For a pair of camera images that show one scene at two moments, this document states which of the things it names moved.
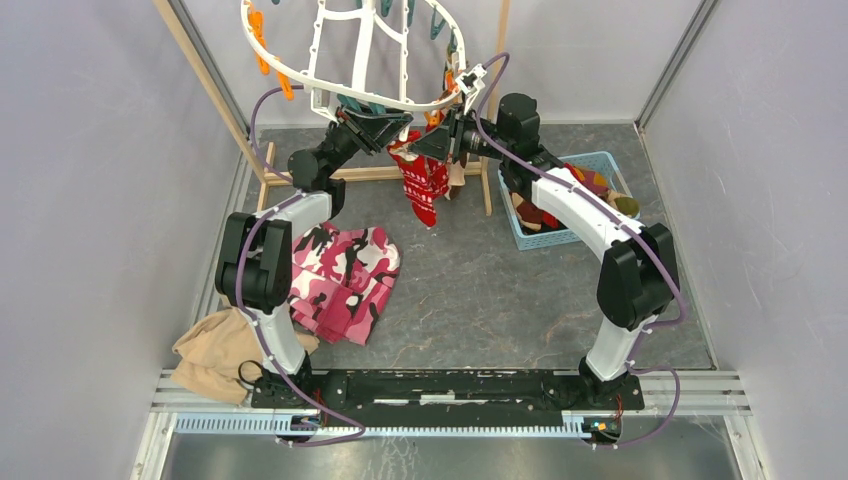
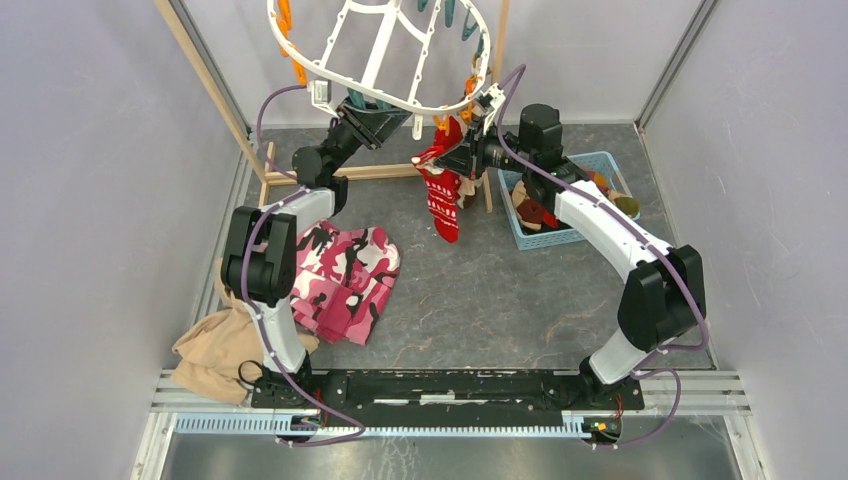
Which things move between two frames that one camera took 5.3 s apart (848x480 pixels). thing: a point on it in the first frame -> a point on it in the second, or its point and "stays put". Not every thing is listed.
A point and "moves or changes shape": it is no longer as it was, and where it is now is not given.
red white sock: [424, 179] -> [442, 194]
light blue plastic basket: [527, 239] stays put
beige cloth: [209, 356] stays put
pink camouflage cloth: [342, 278] stays put
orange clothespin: [257, 23] -> [284, 18]
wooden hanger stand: [262, 153] stays put
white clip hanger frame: [324, 96] -> [388, 14]
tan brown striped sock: [457, 175] moves or changes shape
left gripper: [384, 129] stays put
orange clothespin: [451, 84] moves or changes shape
